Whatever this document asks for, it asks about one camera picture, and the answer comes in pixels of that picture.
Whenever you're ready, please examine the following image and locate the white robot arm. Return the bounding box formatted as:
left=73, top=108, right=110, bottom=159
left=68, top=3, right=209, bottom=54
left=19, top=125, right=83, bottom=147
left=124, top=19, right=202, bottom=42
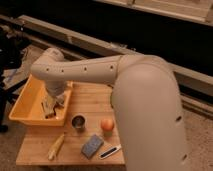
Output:
left=31, top=48, right=190, bottom=171

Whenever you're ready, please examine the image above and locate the wooden block in bin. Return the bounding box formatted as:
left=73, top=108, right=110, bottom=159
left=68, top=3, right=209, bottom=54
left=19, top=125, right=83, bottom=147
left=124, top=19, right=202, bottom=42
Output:
left=42, top=100, right=56, bottom=118

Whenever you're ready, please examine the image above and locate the yellow plastic bin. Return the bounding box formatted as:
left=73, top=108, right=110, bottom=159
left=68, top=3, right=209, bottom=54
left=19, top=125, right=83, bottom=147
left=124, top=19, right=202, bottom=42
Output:
left=9, top=75, right=73, bottom=126

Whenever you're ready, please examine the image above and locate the metal cup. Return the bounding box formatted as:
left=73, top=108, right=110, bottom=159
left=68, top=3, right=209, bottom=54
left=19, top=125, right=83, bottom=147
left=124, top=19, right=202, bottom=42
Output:
left=72, top=115, right=86, bottom=132

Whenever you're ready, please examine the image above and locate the wooden table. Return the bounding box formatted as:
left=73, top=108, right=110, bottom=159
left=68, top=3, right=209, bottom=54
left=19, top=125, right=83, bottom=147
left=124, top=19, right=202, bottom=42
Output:
left=16, top=83, right=124, bottom=166

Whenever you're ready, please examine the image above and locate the red apple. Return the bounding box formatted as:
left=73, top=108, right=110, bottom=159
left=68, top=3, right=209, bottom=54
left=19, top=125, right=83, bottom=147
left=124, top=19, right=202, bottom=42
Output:
left=101, top=119, right=115, bottom=131

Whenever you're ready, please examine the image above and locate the black tripod stand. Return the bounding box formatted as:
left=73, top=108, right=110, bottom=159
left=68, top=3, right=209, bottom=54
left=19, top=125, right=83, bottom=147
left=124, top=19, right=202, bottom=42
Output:
left=0, top=26, right=26, bottom=133

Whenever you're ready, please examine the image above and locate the blue grey sponge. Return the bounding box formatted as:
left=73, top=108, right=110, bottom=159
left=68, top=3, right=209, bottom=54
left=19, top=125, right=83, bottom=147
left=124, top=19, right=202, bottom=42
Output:
left=81, top=135, right=104, bottom=159

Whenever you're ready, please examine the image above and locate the white dish brush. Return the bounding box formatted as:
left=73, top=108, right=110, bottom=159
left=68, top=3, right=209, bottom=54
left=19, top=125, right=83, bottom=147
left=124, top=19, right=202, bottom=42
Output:
left=99, top=145, right=122, bottom=159

